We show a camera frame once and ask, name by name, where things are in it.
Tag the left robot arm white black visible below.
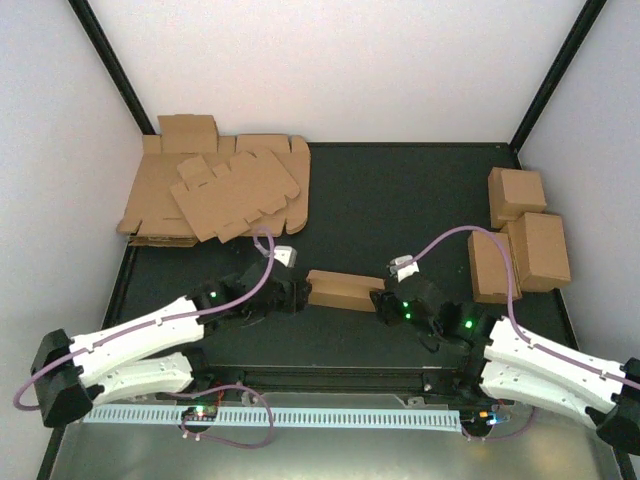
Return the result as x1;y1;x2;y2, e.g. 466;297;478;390
31;261;311;428

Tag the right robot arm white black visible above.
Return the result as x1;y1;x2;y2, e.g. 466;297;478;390
370;277;639;455

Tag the folded cardboard box small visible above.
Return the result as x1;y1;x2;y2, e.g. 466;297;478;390
467;231;508;304

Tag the right controller board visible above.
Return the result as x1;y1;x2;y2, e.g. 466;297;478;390
460;406;511;427

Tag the controller board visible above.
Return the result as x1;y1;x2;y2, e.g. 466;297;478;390
460;406;511;427
181;405;218;422

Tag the left controller board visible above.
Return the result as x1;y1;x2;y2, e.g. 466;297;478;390
181;405;218;422

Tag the stack of flat cardboard blanks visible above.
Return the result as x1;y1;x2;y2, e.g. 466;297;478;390
117;114;311;247

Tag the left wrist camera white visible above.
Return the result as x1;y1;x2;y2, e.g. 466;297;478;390
267;245;297;269

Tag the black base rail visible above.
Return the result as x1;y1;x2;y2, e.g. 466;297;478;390
182;365;493;408

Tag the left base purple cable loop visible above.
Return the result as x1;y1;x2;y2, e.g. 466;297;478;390
179;383;276;449

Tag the white slotted cable duct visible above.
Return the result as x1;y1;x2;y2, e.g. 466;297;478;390
82;404;462;433

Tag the right black frame post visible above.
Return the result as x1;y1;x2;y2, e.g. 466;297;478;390
509;0;608;153

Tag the black frame post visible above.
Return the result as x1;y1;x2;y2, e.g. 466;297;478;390
509;0;608;153
68;0;156;135

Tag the left black frame post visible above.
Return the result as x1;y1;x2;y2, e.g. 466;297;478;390
68;0;156;135

